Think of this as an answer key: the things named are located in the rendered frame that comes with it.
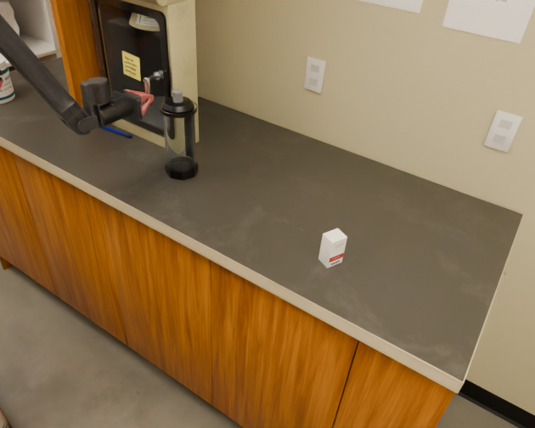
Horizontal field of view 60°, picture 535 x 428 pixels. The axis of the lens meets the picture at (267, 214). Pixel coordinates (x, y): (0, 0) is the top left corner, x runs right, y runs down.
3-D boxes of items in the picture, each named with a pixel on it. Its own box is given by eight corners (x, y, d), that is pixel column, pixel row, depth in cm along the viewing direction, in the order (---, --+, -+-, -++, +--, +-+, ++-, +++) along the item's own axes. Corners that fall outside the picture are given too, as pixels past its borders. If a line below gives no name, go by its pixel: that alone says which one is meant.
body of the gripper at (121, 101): (117, 88, 136) (97, 96, 131) (142, 98, 132) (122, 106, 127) (120, 109, 140) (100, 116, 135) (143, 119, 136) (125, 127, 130)
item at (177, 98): (186, 103, 139) (185, 82, 135) (199, 115, 133) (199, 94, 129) (157, 109, 135) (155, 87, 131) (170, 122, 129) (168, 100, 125)
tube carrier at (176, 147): (189, 156, 152) (187, 95, 139) (205, 171, 145) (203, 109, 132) (159, 164, 147) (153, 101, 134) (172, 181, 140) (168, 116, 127)
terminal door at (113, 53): (110, 113, 164) (91, -9, 140) (174, 140, 152) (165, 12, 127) (108, 113, 164) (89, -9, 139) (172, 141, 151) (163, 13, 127)
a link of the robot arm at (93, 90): (66, 124, 128) (79, 133, 122) (55, 83, 121) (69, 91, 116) (107, 113, 134) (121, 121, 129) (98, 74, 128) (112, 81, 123)
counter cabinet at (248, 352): (106, 206, 280) (78, 59, 225) (435, 385, 198) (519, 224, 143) (2, 268, 235) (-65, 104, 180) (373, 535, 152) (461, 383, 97)
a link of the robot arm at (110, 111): (89, 126, 129) (103, 130, 127) (84, 102, 126) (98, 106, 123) (109, 118, 134) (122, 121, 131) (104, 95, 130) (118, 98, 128)
